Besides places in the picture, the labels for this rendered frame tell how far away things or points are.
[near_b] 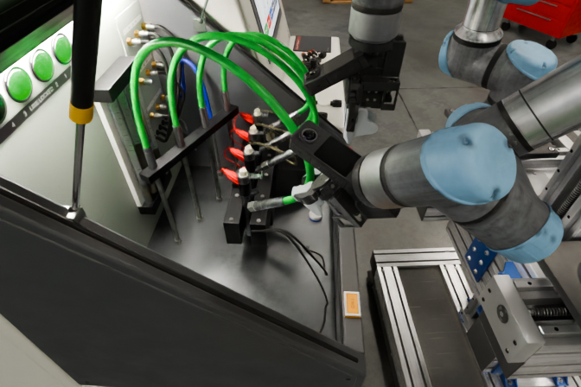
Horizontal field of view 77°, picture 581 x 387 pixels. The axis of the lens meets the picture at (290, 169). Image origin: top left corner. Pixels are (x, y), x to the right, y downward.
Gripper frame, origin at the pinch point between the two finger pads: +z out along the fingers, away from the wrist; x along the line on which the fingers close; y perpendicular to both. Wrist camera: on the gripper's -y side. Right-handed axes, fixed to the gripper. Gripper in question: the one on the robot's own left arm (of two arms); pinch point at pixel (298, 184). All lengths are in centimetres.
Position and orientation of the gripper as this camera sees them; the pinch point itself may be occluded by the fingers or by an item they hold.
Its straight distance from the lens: 63.7
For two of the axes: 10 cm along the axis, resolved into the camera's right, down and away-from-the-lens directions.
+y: 6.6, 7.3, 2.0
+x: 6.2, -6.7, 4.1
